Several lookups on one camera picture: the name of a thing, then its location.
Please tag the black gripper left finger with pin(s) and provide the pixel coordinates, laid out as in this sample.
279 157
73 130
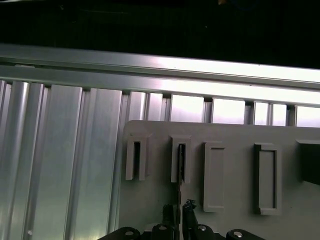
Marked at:
168 225

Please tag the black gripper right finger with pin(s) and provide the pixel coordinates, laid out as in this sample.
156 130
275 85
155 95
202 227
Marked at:
190 222

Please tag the blue RAM stick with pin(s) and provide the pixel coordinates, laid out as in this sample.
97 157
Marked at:
180 190

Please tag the grey parts rack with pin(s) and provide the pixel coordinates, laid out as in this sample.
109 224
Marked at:
237 130

